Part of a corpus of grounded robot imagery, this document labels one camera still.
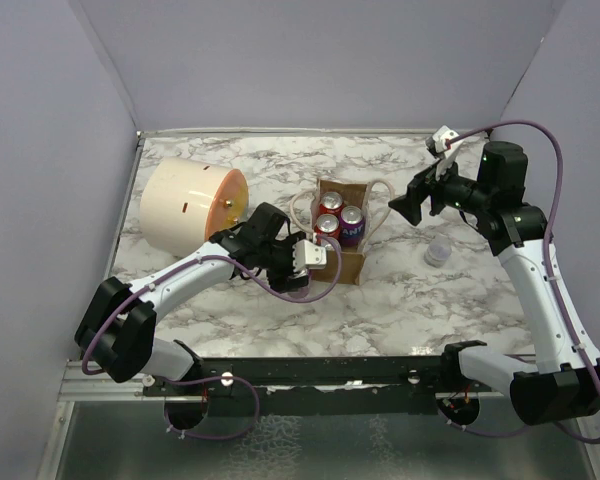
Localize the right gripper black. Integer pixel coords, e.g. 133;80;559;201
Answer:
390;150;493;225

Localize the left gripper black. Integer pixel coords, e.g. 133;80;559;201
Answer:
258;233;309;294

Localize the red cola can front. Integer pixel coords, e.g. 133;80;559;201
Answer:
314;213;341;240

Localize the red cola can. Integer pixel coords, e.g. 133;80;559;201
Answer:
319;191;345;217
314;213;341;240

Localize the purple Fanta can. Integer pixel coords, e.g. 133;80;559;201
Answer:
339;205;366;247

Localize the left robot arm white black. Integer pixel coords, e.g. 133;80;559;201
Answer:
75;203;327;395

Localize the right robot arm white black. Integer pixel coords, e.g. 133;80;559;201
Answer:
389;139;600;425

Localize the beige round box orange lid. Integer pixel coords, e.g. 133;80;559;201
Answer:
139;157;249;257

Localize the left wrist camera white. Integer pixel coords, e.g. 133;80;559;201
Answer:
292;239;327;273

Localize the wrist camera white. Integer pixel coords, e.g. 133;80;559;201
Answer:
292;239;327;273
425;125;463;180

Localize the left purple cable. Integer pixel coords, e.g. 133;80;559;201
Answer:
81;235;342;441

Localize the purple cable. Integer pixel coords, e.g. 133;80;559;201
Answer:
442;119;600;445
81;235;342;441

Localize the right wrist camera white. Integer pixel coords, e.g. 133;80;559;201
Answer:
425;125;463;180

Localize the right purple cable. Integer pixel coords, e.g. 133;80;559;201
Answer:
442;119;600;445

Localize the black front mounting rail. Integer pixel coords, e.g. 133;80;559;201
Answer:
143;356;454;417

